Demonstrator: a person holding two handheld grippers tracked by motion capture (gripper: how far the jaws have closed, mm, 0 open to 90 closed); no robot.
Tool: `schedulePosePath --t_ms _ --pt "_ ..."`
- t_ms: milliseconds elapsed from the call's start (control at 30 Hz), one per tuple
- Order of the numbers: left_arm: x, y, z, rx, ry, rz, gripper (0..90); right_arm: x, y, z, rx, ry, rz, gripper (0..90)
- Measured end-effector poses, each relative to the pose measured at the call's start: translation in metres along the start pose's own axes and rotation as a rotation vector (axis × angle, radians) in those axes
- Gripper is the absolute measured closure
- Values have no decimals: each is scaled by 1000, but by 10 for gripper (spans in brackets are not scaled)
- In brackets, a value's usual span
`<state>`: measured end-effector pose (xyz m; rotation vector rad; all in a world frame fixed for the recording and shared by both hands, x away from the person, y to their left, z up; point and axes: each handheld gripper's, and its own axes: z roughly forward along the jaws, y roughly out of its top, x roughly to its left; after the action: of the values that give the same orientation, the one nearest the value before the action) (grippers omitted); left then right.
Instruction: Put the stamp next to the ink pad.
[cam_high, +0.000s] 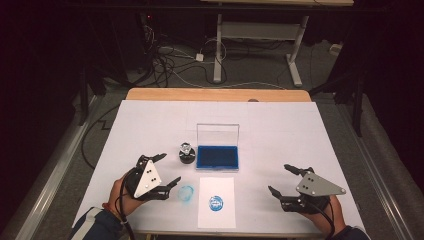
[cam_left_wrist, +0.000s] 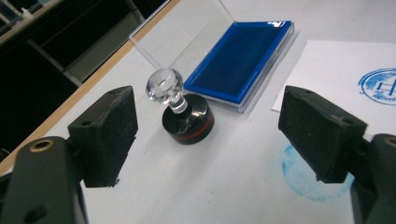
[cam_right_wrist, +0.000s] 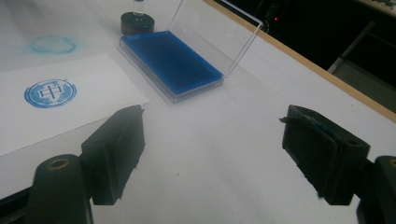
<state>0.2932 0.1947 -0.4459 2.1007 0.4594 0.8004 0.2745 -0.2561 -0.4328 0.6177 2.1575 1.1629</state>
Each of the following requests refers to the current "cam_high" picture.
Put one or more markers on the black stamp with clear knob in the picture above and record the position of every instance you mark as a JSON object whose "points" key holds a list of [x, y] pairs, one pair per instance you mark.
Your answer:
{"points": [[187, 151]]}

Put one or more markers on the small white power adapter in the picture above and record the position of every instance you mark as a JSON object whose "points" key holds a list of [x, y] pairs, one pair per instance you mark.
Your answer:
{"points": [[199, 57]]}

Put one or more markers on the white-legged desk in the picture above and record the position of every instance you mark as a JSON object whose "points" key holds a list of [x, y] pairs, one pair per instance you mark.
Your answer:
{"points": [[218, 50]]}

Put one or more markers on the aluminium floor rail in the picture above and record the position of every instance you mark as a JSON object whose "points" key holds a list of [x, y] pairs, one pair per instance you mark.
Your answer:
{"points": [[383, 186], [50, 186]]}

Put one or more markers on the black round stamp cap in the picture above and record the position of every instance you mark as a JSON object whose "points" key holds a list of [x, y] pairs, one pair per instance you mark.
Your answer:
{"points": [[187, 160]]}

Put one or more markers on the wooden table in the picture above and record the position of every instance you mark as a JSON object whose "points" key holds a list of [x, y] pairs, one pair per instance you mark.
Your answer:
{"points": [[216, 95]]}

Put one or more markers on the round grey table grommet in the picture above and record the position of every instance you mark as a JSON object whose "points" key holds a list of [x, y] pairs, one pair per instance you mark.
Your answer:
{"points": [[253, 100]]}

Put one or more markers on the person's right hand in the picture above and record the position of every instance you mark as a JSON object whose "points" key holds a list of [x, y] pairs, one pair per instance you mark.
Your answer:
{"points": [[333, 213]]}

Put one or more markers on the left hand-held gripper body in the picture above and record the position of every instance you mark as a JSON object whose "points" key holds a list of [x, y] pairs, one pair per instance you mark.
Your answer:
{"points": [[146, 180]]}

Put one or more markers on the blue ink pad clear case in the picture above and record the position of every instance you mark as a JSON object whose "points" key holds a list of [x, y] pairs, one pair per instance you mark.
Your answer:
{"points": [[217, 156]]}

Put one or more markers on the large white table cover sheet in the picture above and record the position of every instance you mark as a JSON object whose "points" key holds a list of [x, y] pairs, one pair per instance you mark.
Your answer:
{"points": [[283, 133]]}

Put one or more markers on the person's left hand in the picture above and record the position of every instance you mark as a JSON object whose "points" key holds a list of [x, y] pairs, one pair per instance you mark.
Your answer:
{"points": [[120, 200]]}

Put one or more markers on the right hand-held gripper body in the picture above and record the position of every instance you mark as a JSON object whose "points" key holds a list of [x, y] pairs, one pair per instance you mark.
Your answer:
{"points": [[316, 186]]}

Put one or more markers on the small white paper sheet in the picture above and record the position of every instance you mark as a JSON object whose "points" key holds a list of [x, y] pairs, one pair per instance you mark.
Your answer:
{"points": [[216, 186]]}

